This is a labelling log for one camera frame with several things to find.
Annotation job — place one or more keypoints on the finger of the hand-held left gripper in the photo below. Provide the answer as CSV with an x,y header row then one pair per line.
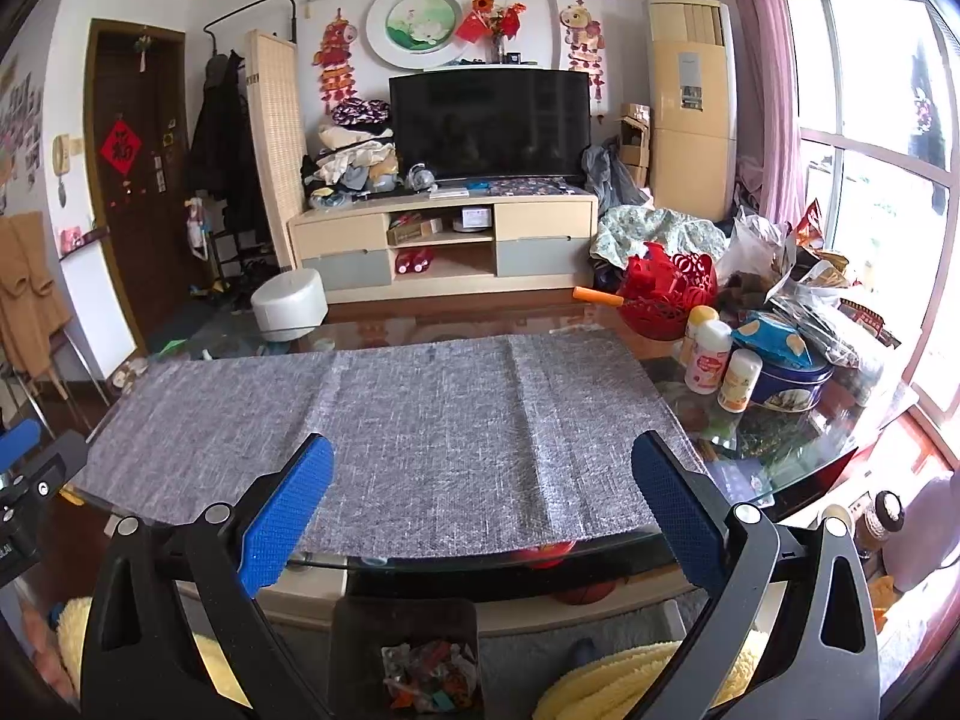
x,y
60,465
19,439

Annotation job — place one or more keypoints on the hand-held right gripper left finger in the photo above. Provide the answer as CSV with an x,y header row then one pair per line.
x,y
289,517

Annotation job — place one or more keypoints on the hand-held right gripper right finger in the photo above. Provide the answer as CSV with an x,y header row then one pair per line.
x,y
675,510

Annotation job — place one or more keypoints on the grey trash bin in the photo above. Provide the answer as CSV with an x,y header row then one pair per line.
x,y
352,637

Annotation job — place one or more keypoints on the silver foil blister pack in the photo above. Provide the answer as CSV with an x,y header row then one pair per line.
x,y
397,661

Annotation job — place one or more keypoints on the teal foam block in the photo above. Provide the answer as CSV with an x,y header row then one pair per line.
x,y
442,703

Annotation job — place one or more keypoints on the orange basketball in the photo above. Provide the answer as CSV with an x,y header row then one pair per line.
x,y
589,595

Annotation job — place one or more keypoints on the white bottle orange label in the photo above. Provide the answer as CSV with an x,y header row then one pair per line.
x,y
739,382

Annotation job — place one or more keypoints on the brown hanging robe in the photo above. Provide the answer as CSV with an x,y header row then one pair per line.
x,y
30,292

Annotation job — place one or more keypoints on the white bottle pink label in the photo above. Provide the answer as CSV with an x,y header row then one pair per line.
x,y
709,364

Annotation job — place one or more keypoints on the grey woven table mat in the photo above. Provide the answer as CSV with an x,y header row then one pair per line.
x,y
420,435

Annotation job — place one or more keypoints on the blue round tin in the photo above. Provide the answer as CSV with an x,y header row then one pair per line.
x,y
795,386

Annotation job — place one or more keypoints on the white bottle cream cap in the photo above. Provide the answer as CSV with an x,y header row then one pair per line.
x,y
701,322

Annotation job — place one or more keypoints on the yellow fleece clothing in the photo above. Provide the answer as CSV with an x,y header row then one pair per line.
x,y
585,679

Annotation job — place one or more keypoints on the blue tissue packet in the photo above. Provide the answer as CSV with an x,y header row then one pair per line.
x,y
772,337

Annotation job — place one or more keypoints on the woven brown jar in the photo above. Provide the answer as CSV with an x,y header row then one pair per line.
x,y
881,525

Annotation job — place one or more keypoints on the white round appliance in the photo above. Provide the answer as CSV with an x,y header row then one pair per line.
x,y
289,304

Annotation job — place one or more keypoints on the red plastic basket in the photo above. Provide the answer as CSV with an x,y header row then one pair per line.
x,y
660,292

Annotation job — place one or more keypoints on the orange stick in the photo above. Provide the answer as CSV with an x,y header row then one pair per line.
x,y
596,297

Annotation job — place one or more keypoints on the brown wooden door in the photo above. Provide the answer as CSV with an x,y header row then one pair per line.
x,y
150,240

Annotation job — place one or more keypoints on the lavender cushion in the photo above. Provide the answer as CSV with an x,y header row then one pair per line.
x,y
926,532

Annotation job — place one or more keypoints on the pile of plastic bags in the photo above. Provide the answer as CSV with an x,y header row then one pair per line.
x,y
817,300

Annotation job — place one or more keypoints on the floral cloth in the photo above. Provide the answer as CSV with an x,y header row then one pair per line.
x,y
660,229

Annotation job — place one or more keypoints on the red items on shelf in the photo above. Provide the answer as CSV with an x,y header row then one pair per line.
x,y
415,261

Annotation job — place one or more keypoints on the red diamond door sign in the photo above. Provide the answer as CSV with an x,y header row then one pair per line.
x,y
121,146

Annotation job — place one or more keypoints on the brown box on shelf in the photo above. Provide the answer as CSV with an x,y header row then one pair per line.
x,y
412,230

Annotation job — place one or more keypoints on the beige grey tv cabinet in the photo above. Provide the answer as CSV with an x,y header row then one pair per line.
x,y
540,221

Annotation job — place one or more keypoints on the white box on shelf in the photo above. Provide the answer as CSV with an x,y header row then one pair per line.
x,y
472,219

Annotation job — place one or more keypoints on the dark hanging coats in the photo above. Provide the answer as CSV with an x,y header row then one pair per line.
x,y
221,142

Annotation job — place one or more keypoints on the pile of clothes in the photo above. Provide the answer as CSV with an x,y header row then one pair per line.
x,y
352,157

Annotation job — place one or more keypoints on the woven folding screen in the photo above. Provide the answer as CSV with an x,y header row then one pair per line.
x,y
274,150

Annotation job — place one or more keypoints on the cardboard boxes stack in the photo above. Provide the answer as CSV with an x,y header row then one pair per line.
x,y
634,142

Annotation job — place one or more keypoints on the cream standing air conditioner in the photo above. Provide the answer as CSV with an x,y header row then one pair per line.
x,y
690,135

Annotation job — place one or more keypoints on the black television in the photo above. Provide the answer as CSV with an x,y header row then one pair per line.
x,y
487,124

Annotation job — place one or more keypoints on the red fish hanging ornament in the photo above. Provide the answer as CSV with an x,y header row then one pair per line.
x,y
337,60

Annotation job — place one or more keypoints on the pink curtain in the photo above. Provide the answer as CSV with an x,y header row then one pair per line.
x,y
757,52

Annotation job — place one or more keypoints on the window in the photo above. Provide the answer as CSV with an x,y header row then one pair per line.
x,y
877,90

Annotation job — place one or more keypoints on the black pipe coat rack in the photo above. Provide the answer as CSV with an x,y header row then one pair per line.
x,y
255,6

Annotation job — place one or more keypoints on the flower vase decoration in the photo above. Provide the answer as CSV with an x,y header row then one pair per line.
x,y
491,22

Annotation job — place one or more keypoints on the cream wall intercom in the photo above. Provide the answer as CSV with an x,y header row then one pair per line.
x,y
61,165

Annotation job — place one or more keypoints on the wall photos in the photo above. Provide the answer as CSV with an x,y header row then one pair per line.
x,y
19,127

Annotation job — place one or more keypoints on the round wall painting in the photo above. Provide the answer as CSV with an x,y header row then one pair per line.
x,y
424,22

